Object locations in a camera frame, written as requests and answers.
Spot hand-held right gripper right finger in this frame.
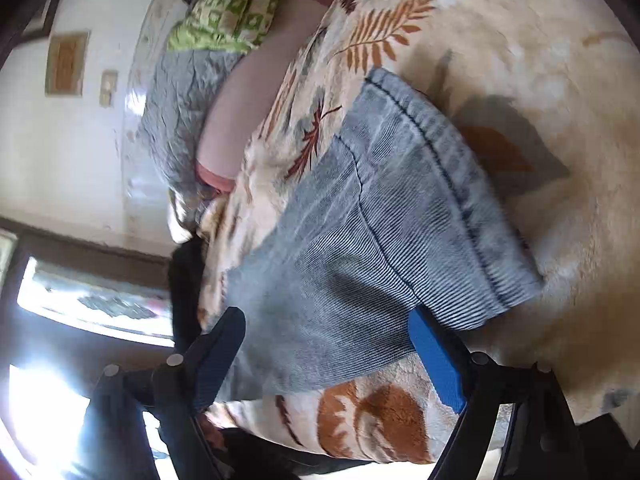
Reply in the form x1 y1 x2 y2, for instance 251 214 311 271
407 305 586 480

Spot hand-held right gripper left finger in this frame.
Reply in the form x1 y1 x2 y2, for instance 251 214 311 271
67 306 247 480

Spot grey-blue denim pants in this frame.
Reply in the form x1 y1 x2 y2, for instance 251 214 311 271
212 67 546 403

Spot black cloth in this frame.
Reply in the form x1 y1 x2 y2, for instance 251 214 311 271
167 240 207 356

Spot white cloth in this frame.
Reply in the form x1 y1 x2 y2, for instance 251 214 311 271
167 190 201 244

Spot wooden door with glass panes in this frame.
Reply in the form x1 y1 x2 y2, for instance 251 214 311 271
0 217 201 480

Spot grey quilted pillow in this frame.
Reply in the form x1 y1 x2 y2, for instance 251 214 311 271
137 50 251 206

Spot pink bedsheet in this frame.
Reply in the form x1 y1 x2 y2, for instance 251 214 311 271
197 0 346 196

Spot cream leaf-print blanket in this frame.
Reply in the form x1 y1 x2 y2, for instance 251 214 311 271
195 0 640 466

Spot green patterned cloth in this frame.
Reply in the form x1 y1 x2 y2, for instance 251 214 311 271
167 0 293 53

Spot wall light switch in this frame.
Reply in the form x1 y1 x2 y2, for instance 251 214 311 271
100 70 118 107

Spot framed wall picture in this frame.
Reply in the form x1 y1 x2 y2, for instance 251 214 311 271
45 32 91 97

